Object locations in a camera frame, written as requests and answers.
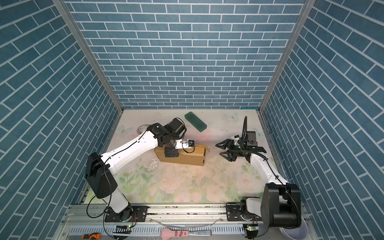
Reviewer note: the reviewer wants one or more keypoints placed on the dark green flat block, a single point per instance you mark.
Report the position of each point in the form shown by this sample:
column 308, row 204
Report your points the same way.
column 195, row 121

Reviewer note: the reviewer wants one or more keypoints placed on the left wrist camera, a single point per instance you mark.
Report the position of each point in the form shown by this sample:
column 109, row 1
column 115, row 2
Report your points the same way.
column 185, row 144

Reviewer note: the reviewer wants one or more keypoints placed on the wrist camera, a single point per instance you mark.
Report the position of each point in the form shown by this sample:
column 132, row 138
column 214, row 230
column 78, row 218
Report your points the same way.
column 235, row 139
column 185, row 144

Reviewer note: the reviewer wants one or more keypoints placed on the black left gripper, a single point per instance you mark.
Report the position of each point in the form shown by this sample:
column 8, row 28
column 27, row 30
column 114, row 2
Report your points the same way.
column 172, row 152

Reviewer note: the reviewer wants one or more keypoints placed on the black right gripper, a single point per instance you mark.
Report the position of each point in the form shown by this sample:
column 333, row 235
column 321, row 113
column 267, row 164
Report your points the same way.
column 228, row 142

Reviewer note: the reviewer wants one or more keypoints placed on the brown cardboard box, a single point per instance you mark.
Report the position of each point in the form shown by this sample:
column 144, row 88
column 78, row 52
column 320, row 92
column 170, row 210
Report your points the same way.
column 196, row 158

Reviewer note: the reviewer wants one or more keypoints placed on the pink handled knife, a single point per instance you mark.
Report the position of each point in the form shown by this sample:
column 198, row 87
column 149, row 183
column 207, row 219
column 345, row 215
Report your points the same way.
column 167, row 234

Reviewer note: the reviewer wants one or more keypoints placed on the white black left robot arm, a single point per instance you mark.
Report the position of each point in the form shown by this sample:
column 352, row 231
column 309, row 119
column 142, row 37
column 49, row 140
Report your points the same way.
column 100, row 169

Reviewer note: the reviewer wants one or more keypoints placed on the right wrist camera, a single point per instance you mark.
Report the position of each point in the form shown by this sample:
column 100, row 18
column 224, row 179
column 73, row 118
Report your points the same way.
column 235, row 139

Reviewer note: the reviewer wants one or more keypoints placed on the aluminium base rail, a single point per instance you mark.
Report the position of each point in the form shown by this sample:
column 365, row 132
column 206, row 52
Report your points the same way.
column 223, row 219

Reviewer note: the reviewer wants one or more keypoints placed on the clear tape roll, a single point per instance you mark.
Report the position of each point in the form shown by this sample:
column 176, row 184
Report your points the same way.
column 141, row 129

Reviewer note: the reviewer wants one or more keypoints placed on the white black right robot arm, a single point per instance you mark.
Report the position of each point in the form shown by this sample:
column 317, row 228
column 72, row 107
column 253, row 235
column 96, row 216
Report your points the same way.
column 280, row 205

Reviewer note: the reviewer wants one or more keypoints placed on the orange black screwdriver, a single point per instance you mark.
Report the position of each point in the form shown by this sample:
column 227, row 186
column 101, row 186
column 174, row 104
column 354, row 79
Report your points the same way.
column 91, row 236

